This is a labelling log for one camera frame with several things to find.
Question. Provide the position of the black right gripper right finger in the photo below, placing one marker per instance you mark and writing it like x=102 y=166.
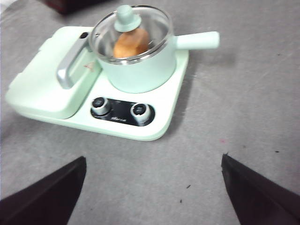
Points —
x=262 y=199

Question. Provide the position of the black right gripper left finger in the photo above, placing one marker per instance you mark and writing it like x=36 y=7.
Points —
x=42 y=199

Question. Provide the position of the brown potato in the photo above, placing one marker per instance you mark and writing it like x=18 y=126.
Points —
x=131 y=44

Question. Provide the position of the glass lid with green knob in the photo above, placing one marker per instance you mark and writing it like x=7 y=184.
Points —
x=125 y=17

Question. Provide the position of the silver control knob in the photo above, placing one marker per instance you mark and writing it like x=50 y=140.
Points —
x=139 y=112
x=100 y=106

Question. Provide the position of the green hinged griddle cover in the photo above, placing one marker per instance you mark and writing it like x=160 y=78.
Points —
x=39 y=89

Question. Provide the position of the green breakfast machine base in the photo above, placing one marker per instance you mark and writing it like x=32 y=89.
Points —
x=168 y=98

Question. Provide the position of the dark brown block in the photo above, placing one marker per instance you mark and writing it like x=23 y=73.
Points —
x=77 y=5

